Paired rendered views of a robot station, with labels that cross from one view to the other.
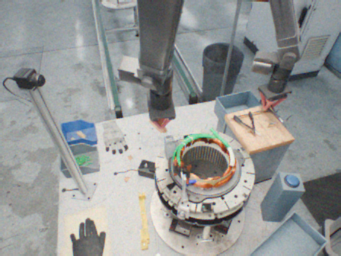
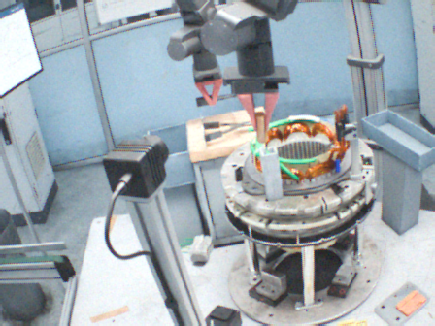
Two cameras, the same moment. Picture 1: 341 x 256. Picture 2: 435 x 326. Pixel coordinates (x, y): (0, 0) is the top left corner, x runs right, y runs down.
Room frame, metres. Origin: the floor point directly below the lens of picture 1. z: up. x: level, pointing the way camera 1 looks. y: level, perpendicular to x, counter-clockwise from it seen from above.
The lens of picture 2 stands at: (0.34, 0.74, 1.58)
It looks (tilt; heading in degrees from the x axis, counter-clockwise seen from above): 28 degrees down; 289
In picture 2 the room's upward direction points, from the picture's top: 12 degrees counter-clockwise
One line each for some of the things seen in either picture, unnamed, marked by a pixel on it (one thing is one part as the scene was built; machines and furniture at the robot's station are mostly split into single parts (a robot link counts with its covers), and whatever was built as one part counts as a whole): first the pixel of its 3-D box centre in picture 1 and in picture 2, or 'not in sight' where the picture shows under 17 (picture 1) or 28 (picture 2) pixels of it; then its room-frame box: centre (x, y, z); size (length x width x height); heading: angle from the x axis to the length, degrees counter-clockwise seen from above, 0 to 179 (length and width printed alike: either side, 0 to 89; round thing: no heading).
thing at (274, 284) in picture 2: not in sight; (271, 283); (0.53, -0.01, 0.85); 0.06 x 0.04 x 0.05; 148
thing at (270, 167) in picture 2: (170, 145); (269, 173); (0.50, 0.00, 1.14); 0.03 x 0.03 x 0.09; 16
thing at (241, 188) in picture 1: (204, 165); (302, 164); (0.46, -0.11, 1.09); 0.32 x 0.32 x 0.01
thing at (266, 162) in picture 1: (249, 150); (239, 182); (0.66, -0.34, 0.91); 0.19 x 0.19 x 0.26; 18
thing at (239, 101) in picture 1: (233, 124); (179, 189); (0.81, -0.29, 0.92); 0.17 x 0.11 x 0.28; 108
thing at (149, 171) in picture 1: (150, 169); (218, 325); (0.63, 0.09, 0.81); 0.10 x 0.06 x 0.06; 73
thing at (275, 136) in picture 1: (257, 128); (229, 132); (0.66, -0.34, 1.05); 0.20 x 0.19 x 0.02; 18
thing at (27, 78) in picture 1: (32, 79); (141, 163); (0.54, 0.37, 1.37); 0.06 x 0.04 x 0.04; 81
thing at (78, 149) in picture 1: (80, 159); not in sight; (0.68, 0.42, 0.82); 0.16 x 0.14 x 0.07; 105
